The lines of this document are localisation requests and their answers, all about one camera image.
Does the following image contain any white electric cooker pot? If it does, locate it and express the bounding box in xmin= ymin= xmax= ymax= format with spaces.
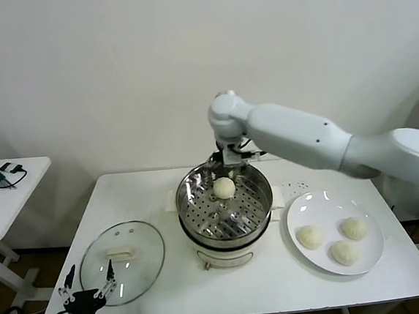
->
xmin=163 ymin=179 xmax=290 ymax=275

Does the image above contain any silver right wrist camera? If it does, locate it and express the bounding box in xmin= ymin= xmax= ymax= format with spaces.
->
xmin=222 ymin=145 xmax=263 ymax=168

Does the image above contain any white round plate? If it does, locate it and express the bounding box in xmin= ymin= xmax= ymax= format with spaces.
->
xmin=284 ymin=185 xmax=387 ymax=280

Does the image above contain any black connector cable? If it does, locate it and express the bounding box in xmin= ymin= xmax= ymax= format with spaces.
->
xmin=0 ymin=163 xmax=29 ymax=192

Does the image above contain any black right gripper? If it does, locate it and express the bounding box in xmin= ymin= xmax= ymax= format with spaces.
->
xmin=207 ymin=138 xmax=252 ymax=182

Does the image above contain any white side table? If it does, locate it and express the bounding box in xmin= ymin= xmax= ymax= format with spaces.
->
xmin=0 ymin=154 xmax=64 ymax=307

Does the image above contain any round glass pot lid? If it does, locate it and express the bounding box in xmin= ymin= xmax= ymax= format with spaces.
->
xmin=75 ymin=218 xmax=170 ymax=309

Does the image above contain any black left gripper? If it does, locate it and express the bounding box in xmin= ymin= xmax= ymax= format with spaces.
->
xmin=55 ymin=258 xmax=121 ymax=314

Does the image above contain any white steamed baozi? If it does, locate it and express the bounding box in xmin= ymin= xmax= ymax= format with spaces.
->
xmin=328 ymin=238 xmax=361 ymax=268
xmin=338 ymin=215 xmax=369 ymax=242
xmin=211 ymin=176 xmax=236 ymax=201
xmin=295 ymin=223 xmax=325 ymax=252

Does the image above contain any perforated steel steamer basket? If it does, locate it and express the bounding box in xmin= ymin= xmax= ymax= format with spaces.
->
xmin=172 ymin=154 xmax=276 ymax=247

